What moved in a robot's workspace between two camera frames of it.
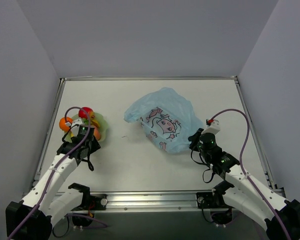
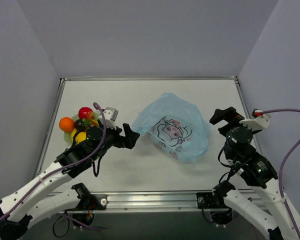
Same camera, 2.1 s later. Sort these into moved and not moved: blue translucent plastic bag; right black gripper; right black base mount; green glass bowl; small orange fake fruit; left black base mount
Moved: blue translucent plastic bag; right black gripper
Not moved: right black base mount; left black base mount; green glass bowl; small orange fake fruit
